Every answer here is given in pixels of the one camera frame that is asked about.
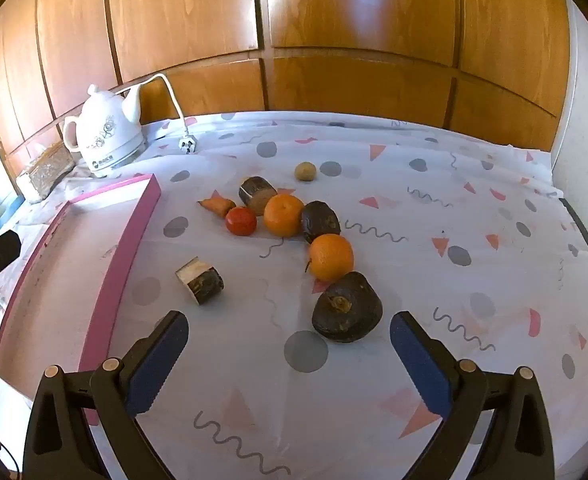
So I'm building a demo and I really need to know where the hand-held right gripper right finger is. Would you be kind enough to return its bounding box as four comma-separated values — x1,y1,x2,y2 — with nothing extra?
390,311,557,480

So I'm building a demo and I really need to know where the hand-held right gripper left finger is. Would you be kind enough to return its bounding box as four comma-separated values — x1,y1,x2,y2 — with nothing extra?
23,310,191,480

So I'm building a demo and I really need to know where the pink rimmed tray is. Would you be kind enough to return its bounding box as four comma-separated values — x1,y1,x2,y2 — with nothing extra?
0,174,162,426

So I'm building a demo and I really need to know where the large dark avocado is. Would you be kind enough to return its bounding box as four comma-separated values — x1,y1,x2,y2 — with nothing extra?
312,271,384,344

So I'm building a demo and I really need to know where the orange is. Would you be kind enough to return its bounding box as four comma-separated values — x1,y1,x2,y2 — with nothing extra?
308,233,355,283
263,193,305,238

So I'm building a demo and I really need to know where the red tomato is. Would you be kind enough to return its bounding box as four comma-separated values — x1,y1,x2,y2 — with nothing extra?
224,206,257,236

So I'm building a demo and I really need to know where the small dark round beet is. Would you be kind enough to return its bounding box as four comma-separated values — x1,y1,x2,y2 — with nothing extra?
301,201,342,244

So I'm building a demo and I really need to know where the white patterned tablecloth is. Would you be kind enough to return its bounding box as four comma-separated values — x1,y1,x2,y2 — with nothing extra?
0,110,588,480

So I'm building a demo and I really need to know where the woven tissue box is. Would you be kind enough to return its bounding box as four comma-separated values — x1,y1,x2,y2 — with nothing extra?
16,142,77,205

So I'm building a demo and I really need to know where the white ceramic electric kettle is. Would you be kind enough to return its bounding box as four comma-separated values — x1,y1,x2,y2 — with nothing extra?
63,84,147,178

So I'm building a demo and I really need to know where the carrot piece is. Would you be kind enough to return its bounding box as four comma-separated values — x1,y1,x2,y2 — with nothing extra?
197,198,237,219

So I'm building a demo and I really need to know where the wooden wardrobe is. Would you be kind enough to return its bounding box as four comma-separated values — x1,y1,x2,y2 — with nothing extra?
0,0,574,161

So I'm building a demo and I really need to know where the white power cord with plug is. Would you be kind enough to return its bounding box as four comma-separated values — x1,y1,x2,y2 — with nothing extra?
116,73,198,156

